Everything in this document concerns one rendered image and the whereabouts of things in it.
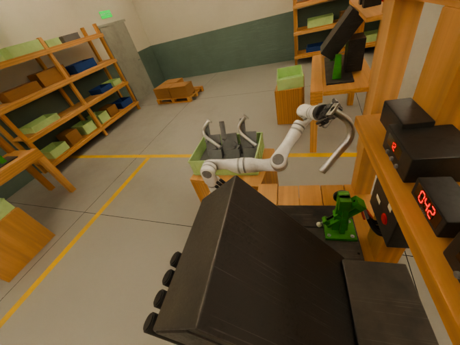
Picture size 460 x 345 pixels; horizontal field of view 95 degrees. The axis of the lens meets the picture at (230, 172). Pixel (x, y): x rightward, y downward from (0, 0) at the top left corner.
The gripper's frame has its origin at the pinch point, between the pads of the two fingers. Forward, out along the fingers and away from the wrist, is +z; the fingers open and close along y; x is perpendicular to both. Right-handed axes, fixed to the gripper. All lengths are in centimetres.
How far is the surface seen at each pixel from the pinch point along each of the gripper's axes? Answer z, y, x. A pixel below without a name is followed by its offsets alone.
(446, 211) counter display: 55, -19, 4
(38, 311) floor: -92, -292, -98
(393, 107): 26.7, 2.4, 1.3
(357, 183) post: -26, -17, 49
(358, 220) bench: -14, -34, 55
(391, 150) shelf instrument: 34.3, -9.6, 3.8
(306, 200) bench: -36, -42, 35
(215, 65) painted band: -729, 109, -137
